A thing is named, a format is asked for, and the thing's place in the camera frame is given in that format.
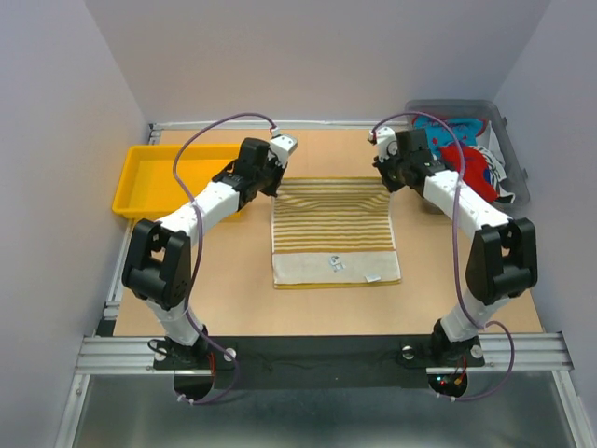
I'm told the turquoise red patterned towel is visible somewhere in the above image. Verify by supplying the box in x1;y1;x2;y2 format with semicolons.
411;116;487;157

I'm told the yellow striped towel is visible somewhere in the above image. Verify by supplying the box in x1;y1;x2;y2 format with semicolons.
271;177;402;289

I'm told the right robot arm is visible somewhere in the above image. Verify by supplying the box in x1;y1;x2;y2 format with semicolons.
368;127;538;364

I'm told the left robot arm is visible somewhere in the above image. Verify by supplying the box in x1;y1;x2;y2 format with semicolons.
121;134;298;368

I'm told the red blue patterned towel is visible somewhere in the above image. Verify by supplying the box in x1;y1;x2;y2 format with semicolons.
439;144;498;203

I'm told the black white striped towel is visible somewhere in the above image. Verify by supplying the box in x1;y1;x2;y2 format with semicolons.
474;146;516;204

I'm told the grey plastic bin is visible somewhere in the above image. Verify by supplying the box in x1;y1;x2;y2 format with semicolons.
406;99;530;216

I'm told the yellow plastic tray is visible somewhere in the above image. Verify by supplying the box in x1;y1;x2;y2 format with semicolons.
112;144;240;220

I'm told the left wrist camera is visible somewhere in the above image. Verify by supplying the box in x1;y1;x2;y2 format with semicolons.
269;134;298;168

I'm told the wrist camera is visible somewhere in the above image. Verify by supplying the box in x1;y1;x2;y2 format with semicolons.
269;134;298;168
368;126;398;161

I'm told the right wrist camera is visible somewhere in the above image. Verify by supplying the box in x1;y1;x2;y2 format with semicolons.
368;126;398;161

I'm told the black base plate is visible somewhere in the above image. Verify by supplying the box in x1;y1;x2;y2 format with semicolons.
147;335;485;390

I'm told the aluminium frame rail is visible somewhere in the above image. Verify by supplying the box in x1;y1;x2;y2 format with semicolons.
75;333;574;375

